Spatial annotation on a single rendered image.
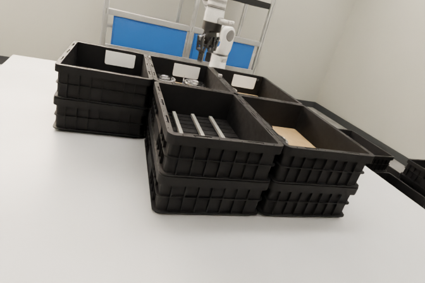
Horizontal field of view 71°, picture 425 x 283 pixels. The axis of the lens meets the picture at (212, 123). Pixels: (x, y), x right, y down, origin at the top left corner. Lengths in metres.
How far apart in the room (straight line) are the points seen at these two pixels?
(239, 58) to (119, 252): 2.97
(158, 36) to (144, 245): 2.63
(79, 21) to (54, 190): 3.27
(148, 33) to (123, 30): 0.24
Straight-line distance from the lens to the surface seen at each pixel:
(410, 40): 4.51
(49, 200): 0.82
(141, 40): 3.14
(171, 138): 0.67
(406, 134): 4.30
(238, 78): 1.51
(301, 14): 4.79
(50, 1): 3.99
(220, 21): 1.14
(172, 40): 3.19
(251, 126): 0.92
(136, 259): 0.69
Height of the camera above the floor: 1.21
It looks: 21 degrees down
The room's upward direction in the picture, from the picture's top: 15 degrees clockwise
